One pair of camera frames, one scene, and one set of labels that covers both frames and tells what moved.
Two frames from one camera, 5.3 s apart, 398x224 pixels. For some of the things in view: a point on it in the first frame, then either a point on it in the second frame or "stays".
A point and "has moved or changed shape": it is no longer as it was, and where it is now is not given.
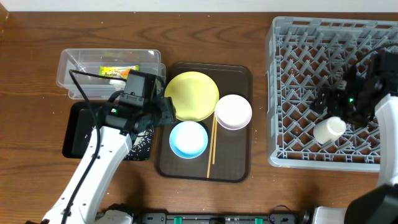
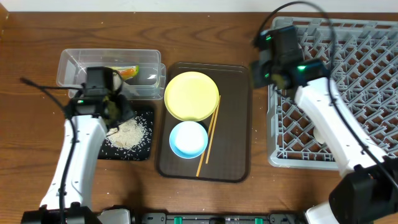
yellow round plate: x=194 y=96 stays
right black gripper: x=323 y=97 -> x=254 y=75
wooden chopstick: x=214 y=142 -> x=212 y=130
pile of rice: x=141 y=149 has moved or changed shape
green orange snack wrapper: x=116 y=72 stays
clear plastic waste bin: x=112 y=62 stays
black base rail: x=275 y=217 stays
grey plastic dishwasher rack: x=303 y=56 stays
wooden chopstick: x=211 y=145 has moved or changed shape
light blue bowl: x=188 y=139 stays
